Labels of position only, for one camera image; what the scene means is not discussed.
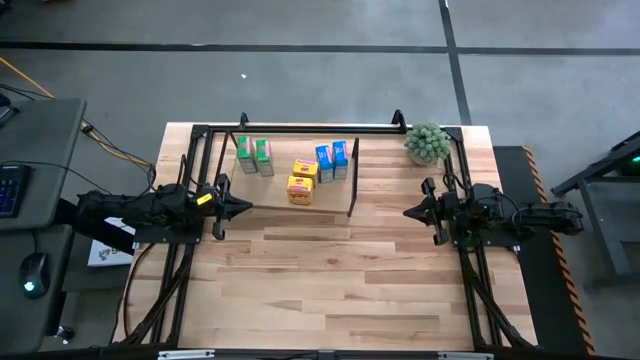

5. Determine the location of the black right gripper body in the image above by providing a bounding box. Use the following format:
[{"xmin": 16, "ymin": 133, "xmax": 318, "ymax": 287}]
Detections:
[{"xmin": 420, "ymin": 176, "xmax": 472, "ymax": 247}]

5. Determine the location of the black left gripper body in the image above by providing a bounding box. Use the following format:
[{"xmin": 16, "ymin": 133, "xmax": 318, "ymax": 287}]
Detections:
[{"xmin": 192, "ymin": 173, "xmax": 233, "ymax": 242}]

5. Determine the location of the wooden shelf with black frame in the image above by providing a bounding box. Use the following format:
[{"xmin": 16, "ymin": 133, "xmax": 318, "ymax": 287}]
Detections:
[{"xmin": 214, "ymin": 130, "xmax": 361, "ymax": 218}]

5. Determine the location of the green Apple Jacks cereal box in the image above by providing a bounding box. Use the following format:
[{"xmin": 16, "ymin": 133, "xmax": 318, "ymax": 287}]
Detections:
[
  {"xmin": 235, "ymin": 135, "xmax": 259, "ymax": 175},
  {"xmin": 254, "ymin": 138, "xmax": 276, "ymax": 178}
]

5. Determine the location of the yellow Corn Pops cereal box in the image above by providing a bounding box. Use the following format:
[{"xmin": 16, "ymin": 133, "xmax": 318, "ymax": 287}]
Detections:
[
  {"xmin": 292, "ymin": 158, "xmax": 320, "ymax": 189},
  {"xmin": 285, "ymin": 175, "xmax": 315, "ymax": 206}
]

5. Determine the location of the blue Rice Krispies cereal box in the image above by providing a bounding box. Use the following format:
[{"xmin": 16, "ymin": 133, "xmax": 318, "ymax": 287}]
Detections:
[
  {"xmin": 314, "ymin": 144, "xmax": 335, "ymax": 184},
  {"xmin": 332, "ymin": 140, "xmax": 350, "ymax": 180}
]

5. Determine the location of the green plant in woven pot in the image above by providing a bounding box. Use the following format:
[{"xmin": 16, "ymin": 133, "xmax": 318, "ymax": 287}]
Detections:
[{"xmin": 403, "ymin": 120, "xmax": 453, "ymax": 167}]

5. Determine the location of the black metal support bar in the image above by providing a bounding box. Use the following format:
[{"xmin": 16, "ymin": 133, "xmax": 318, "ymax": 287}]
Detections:
[{"xmin": 53, "ymin": 197, "xmax": 137, "ymax": 256}]

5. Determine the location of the white printed box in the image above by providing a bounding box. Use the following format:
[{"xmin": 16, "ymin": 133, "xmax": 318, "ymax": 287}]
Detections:
[{"xmin": 86, "ymin": 217, "xmax": 140, "ymax": 268}]

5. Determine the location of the black mat with hazard stripes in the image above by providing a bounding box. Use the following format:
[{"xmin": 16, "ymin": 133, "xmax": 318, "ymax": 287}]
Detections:
[{"xmin": 492, "ymin": 144, "xmax": 596, "ymax": 357}]

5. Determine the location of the dark metal stand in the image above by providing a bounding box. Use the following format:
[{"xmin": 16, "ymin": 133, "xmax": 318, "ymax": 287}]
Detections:
[{"xmin": 549, "ymin": 129, "xmax": 640, "ymax": 295}]

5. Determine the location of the grey desk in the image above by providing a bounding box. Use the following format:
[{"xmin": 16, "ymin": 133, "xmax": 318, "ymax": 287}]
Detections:
[{"xmin": 0, "ymin": 97, "xmax": 88, "ymax": 355}]

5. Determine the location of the black computer mouse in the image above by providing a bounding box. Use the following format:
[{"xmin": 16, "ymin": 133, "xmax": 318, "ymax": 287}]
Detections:
[{"xmin": 18, "ymin": 251, "xmax": 54, "ymax": 300}]

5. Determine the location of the black caster wheel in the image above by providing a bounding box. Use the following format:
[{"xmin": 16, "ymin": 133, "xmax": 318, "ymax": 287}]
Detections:
[{"xmin": 53, "ymin": 324, "xmax": 77, "ymax": 345}]

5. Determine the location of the black backlit keyboard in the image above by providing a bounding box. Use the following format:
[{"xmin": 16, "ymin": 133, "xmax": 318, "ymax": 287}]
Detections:
[{"xmin": 0, "ymin": 163, "xmax": 33, "ymax": 220}]

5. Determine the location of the black aluminium table rig frame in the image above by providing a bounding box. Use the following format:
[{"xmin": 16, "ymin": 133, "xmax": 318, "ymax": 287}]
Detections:
[{"xmin": 112, "ymin": 108, "xmax": 540, "ymax": 351}]

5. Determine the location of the silver metal bracket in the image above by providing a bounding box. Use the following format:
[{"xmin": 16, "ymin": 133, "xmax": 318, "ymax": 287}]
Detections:
[
  {"xmin": 437, "ymin": 351, "xmax": 495, "ymax": 360},
  {"xmin": 157, "ymin": 349, "xmax": 217, "ymax": 360}
]

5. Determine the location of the yellow cable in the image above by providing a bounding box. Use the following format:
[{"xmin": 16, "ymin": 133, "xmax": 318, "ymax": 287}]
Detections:
[{"xmin": 0, "ymin": 56, "xmax": 154, "ymax": 169}]

